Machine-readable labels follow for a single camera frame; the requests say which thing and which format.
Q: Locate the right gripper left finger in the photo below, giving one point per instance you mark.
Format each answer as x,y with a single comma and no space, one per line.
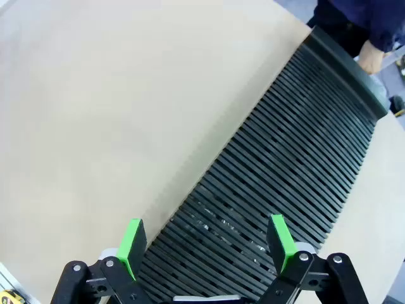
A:
126,250

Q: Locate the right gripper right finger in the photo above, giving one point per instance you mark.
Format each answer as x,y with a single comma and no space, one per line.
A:
284,247

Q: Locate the person's left hand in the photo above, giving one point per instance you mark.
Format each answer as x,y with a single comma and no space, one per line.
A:
370,58

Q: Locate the black slotted PCB rack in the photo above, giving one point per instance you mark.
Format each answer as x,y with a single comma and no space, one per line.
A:
269,158

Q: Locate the yellow tape measure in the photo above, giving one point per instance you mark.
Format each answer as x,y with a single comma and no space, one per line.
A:
11,297

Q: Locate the person in purple jacket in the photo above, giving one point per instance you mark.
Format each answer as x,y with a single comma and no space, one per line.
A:
354,12

